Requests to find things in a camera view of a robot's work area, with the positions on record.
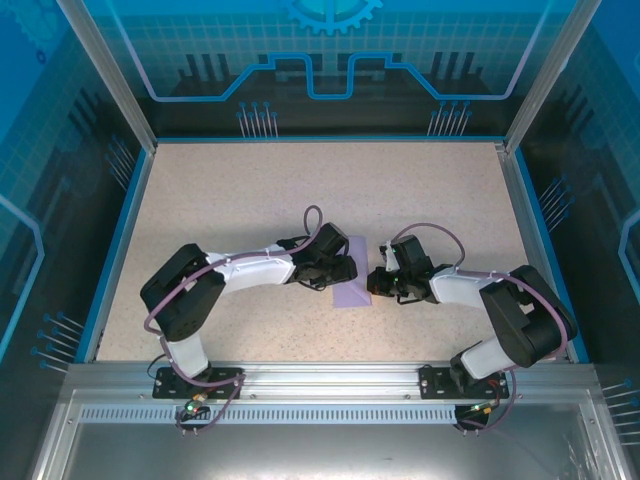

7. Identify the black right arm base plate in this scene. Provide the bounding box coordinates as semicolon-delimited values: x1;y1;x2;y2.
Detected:
418;364;506;401

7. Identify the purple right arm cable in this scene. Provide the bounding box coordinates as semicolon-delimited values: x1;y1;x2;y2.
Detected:
389;223;576;436

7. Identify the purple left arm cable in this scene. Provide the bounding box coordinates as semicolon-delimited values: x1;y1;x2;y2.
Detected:
143;204;324;435

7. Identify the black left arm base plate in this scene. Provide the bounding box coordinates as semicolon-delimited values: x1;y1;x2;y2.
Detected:
152;366;245;400

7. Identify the aluminium side rail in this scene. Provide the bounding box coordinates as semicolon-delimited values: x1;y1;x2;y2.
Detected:
82;144;160;364
492;141;574;362

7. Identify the aluminium upright post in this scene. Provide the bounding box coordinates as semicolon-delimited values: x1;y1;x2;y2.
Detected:
54;0;160;154
503;0;591;154

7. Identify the aluminium front beam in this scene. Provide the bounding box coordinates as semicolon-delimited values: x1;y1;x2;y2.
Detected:
64;360;599;401

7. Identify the metal tray panel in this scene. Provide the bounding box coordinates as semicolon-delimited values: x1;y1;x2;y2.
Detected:
29;388;631;480

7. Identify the slotted metal cable duct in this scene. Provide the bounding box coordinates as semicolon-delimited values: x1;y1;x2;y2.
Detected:
78;405;460;426

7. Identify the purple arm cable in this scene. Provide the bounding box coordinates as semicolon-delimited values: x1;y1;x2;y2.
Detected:
143;204;324;435
389;223;576;436

